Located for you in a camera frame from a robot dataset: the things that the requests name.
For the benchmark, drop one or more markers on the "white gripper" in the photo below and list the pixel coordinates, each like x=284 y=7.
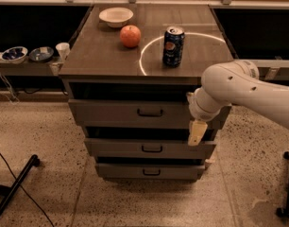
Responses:
x=196 y=110

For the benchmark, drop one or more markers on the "blue pepsi can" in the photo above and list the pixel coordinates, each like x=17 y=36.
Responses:
x=173 y=46

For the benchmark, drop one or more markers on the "grey drawer cabinet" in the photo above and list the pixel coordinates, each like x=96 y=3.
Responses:
x=99 y=67

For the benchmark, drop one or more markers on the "red apple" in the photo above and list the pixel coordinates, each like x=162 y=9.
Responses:
x=130 y=36

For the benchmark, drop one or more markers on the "grey middle drawer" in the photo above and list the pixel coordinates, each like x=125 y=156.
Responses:
x=126 y=148

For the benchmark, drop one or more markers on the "low side shelf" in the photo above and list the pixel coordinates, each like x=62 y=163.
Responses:
x=31 y=69

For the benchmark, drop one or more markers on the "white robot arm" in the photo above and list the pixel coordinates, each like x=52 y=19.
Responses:
x=235 y=82

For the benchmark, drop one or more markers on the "white ceramic bowl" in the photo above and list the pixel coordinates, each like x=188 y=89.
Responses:
x=116 y=17

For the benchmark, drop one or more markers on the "grey bottom drawer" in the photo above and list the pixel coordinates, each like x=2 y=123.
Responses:
x=164 y=172

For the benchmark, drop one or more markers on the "grey blue bowl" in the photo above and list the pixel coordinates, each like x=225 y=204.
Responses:
x=41 y=54

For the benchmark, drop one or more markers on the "white paper cup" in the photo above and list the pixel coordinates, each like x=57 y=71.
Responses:
x=63 y=49

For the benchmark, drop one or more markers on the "grey drawer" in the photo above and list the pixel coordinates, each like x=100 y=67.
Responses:
x=131 y=114
x=164 y=172
x=126 y=148

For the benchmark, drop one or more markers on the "grey top drawer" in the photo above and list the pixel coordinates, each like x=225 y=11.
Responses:
x=131 y=114

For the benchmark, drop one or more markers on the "black stand leg left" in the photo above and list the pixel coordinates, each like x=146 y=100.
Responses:
x=7 y=192

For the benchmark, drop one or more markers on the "blue patterned bowl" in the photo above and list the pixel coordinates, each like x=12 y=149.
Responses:
x=15 y=54

